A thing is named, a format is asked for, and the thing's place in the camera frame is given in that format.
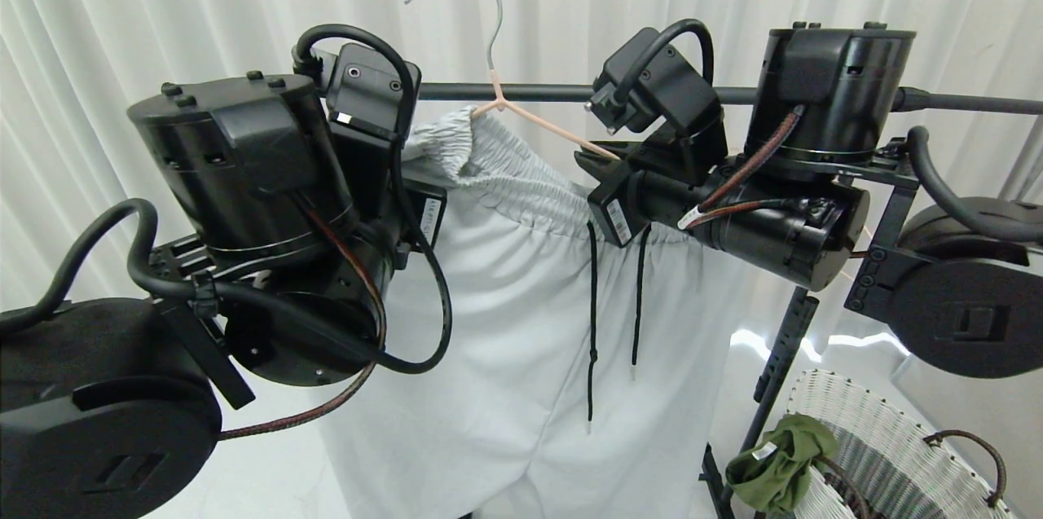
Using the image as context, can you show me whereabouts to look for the green garment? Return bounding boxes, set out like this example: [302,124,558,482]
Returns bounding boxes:
[725,413,840,516]

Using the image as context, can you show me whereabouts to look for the white laundry basket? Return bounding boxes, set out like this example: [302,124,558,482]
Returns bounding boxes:
[786,370,1015,519]

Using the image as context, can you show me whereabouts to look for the white curtain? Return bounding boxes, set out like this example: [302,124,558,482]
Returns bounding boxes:
[0,0,1043,357]

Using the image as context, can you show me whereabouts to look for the black clothes rack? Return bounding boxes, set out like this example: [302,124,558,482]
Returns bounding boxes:
[420,81,1043,519]

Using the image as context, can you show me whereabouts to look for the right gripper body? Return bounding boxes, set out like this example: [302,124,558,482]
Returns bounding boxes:
[587,167,871,292]

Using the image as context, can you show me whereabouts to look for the pale grey shorts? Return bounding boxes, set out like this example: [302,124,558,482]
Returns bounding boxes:
[318,105,759,519]

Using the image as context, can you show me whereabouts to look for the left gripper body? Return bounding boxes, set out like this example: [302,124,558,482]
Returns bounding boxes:
[330,124,448,272]

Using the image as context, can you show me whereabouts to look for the pink clothes hanger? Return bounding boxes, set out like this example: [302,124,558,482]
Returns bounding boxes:
[403,0,620,161]

